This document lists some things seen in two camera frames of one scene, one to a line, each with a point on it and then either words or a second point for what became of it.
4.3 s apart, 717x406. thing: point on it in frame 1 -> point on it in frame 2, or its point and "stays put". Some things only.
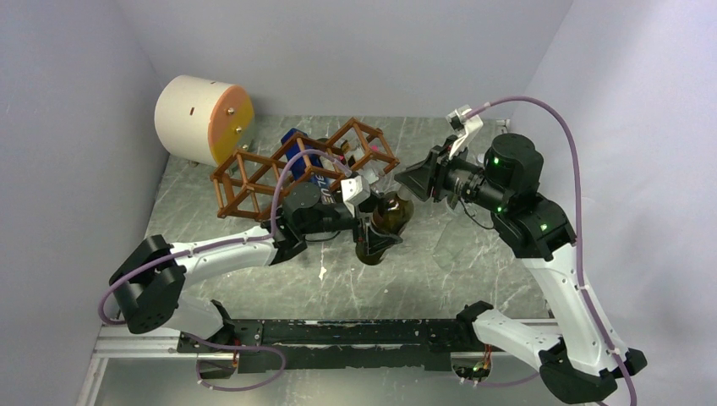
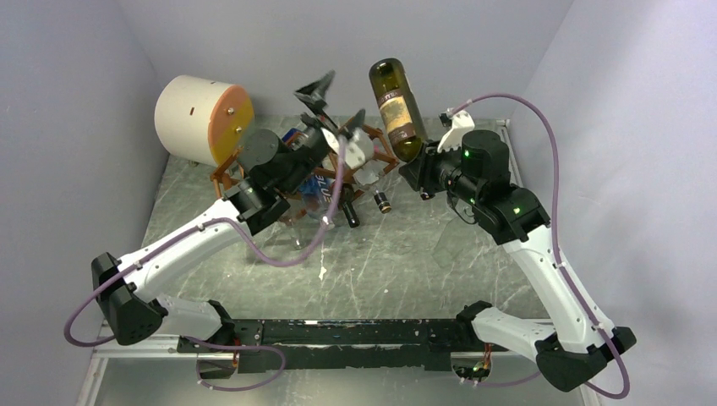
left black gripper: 375,242 -> 314,96
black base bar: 267,345 stays put
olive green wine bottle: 391,215 -> 401,112
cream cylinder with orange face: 202,120 stays put
